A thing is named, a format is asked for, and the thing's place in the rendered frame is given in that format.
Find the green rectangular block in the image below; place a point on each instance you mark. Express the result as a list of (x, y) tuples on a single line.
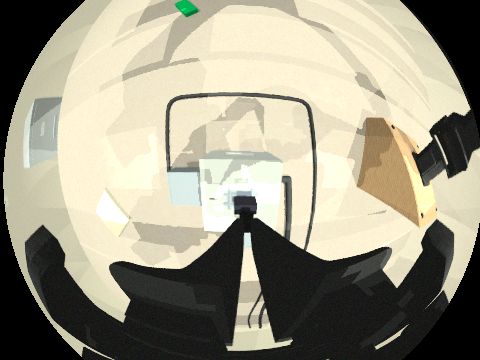
[(187, 8)]

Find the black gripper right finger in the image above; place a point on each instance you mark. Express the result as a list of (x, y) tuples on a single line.
[(293, 280)]

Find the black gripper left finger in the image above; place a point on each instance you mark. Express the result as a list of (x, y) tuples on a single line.
[(208, 287)]

